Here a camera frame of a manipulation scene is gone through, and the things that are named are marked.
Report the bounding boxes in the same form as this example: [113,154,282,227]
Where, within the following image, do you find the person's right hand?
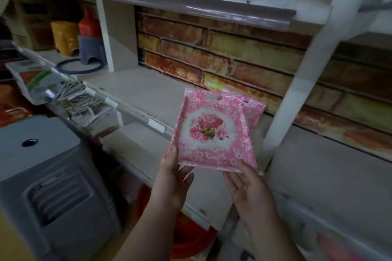
[223,160,277,228]

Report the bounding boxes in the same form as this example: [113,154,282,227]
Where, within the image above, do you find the person's left hand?
[157,143,195,212]

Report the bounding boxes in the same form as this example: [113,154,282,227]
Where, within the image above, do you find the pink floral plastic bag pack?
[169,88,267,174]

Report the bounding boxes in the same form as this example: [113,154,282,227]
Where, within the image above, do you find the person's right forearm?
[245,209,307,261]

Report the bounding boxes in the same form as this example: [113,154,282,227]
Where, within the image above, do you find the person's left forearm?
[114,203,184,261]

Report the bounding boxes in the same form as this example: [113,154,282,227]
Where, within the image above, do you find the white price label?
[148,119,166,133]

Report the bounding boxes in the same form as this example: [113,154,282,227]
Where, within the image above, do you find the white metal shelf unit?
[0,0,392,261]

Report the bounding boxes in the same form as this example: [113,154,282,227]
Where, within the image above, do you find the red plastic basin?
[134,183,218,260]

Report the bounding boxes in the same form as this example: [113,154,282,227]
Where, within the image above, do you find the pile of metal clips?
[50,82,105,121]

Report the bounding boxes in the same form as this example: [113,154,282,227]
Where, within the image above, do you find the clear plastic display bin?
[6,60,124,136]

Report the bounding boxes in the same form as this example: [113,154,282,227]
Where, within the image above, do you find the small grey plastic stool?
[77,35,108,67]

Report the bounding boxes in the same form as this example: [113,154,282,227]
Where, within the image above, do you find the red plastic stool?
[78,7,103,39]

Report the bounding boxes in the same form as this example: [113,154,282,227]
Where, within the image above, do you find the yellow plastic stool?
[50,21,81,56]

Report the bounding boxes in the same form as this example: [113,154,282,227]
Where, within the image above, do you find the cardboard box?
[9,0,56,52]

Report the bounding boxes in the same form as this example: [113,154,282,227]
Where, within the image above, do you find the dark blue ring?
[56,57,104,73]

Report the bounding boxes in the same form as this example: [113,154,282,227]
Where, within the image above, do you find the white shelf upright post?
[262,0,387,160]

